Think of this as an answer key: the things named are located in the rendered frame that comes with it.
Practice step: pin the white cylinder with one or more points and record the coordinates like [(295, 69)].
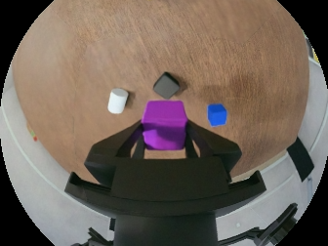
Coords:
[(117, 100)]

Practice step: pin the blue cube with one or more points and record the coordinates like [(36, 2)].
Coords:
[(216, 114)]

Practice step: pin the purple cube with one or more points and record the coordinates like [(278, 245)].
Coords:
[(164, 125)]

